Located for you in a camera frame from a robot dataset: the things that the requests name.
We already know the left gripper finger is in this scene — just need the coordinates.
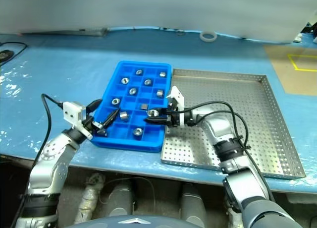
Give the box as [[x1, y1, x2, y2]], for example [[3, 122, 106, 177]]
[[85, 98, 103, 113], [95, 109, 119, 129]]

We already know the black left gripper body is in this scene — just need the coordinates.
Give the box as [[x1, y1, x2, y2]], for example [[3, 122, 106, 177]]
[[82, 115, 108, 139]]

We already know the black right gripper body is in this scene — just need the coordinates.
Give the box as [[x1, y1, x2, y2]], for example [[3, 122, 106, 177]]
[[163, 101, 182, 128]]

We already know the blue compartment tray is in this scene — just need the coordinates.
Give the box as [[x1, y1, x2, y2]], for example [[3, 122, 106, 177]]
[[90, 60, 173, 154]]

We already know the perforated metal tray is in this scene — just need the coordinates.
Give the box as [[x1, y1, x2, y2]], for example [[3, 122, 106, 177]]
[[160, 68, 307, 180]]

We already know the dark rounded grey shape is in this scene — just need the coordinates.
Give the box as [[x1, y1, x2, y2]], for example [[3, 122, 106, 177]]
[[180, 181, 208, 224], [105, 181, 136, 218]]

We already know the flat black oval object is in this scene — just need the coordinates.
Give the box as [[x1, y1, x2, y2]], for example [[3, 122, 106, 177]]
[[0, 50, 14, 61]]

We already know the grey robot torso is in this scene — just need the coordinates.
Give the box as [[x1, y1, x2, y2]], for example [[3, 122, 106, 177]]
[[73, 214, 204, 228]]

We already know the brown cardboard sheet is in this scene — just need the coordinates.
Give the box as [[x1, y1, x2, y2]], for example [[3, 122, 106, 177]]
[[263, 44, 317, 96]]

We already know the black background object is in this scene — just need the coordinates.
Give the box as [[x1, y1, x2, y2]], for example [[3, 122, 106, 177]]
[[300, 21, 317, 38]]

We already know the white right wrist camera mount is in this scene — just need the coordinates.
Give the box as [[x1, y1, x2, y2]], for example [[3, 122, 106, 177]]
[[165, 85, 186, 126]]

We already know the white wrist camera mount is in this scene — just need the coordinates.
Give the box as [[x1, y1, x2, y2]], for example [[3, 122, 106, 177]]
[[62, 101, 88, 130], [165, 85, 186, 126]]

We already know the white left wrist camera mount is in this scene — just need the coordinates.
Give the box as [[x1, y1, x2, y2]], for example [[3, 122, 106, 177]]
[[62, 101, 88, 130]]

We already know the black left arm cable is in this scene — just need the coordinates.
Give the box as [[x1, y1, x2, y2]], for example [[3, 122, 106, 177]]
[[14, 93, 66, 224]]

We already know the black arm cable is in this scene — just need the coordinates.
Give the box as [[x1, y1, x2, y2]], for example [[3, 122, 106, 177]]
[[14, 93, 66, 224], [173, 101, 276, 202]]

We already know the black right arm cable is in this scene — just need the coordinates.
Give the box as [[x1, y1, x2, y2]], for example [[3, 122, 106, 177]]
[[173, 101, 276, 202]]

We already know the white tape ring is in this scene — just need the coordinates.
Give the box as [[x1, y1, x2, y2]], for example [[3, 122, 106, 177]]
[[200, 31, 217, 43]]

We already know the thin black table cable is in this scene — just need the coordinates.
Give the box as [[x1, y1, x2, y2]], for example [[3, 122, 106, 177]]
[[0, 41, 28, 65]]

